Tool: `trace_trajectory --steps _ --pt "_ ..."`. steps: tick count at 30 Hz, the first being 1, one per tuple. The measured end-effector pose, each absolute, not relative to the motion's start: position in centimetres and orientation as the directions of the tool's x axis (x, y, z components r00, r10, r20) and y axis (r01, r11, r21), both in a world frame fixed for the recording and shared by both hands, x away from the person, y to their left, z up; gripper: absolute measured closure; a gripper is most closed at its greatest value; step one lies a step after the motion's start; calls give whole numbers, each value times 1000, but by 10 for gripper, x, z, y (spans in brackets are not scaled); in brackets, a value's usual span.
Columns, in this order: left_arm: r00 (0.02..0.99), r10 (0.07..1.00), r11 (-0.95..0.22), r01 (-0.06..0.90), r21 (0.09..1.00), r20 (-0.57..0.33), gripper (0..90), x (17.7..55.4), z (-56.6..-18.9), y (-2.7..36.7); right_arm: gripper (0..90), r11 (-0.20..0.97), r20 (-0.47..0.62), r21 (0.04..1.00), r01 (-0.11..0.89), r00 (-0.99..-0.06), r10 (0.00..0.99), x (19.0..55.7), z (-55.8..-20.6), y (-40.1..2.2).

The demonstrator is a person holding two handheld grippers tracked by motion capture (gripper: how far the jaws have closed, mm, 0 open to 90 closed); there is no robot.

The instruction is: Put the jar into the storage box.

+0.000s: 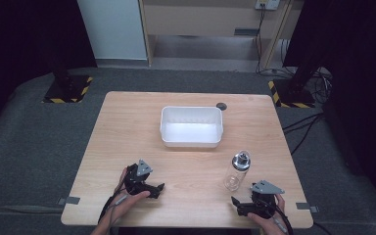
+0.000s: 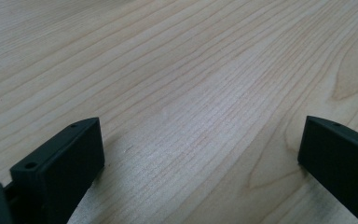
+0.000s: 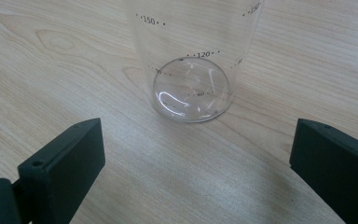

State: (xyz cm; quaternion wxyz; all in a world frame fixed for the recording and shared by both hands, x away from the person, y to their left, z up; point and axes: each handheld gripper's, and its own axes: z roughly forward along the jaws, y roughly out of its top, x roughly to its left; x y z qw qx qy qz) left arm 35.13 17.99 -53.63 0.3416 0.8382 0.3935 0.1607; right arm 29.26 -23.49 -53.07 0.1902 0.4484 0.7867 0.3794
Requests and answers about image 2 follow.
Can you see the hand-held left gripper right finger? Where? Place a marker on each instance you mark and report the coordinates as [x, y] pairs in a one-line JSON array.
[[341, 161]]

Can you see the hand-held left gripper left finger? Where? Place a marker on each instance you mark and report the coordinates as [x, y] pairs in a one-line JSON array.
[[59, 171]]

